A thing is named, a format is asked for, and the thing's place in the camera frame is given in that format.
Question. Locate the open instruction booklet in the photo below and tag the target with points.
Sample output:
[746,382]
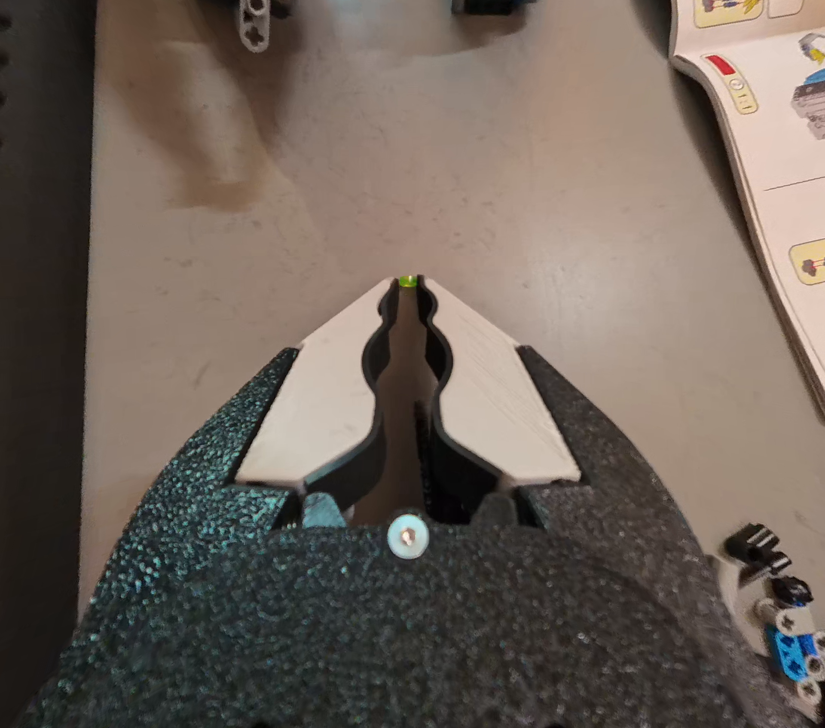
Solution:
[773,96]

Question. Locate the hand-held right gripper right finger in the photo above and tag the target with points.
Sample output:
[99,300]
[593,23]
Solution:
[503,412]

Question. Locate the pile of small brick pieces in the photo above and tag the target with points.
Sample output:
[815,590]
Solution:
[786,625]

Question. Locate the grey desk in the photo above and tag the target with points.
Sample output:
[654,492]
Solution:
[451,161]

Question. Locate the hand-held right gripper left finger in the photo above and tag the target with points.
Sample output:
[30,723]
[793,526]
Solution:
[316,412]

